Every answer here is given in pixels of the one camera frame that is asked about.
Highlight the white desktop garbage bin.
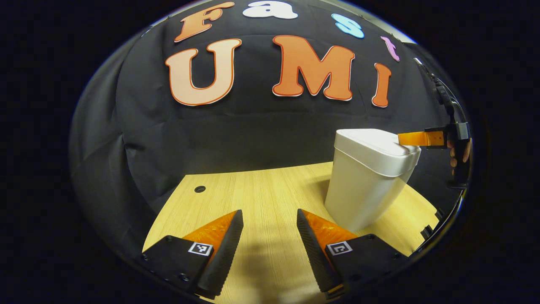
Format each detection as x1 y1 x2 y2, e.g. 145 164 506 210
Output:
324 128 421 233

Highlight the wooden desktop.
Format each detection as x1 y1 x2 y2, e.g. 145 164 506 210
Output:
143 162 441 304

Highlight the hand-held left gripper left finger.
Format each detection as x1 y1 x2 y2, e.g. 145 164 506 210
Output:
142 209 244 299

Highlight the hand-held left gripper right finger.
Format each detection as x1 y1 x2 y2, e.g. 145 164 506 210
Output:
297 208 408 299

